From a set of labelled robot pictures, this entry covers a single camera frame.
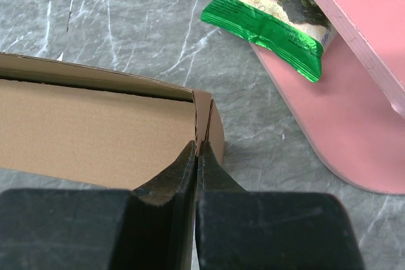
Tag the brown cardboard box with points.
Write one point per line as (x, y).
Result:
(98, 126)

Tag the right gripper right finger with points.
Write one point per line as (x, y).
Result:
(239, 229)

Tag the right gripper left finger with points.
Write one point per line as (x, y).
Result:
(149, 227)

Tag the green chips bag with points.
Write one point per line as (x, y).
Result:
(297, 31)

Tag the pink three-tier shelf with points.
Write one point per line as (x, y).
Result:
(354, 116)

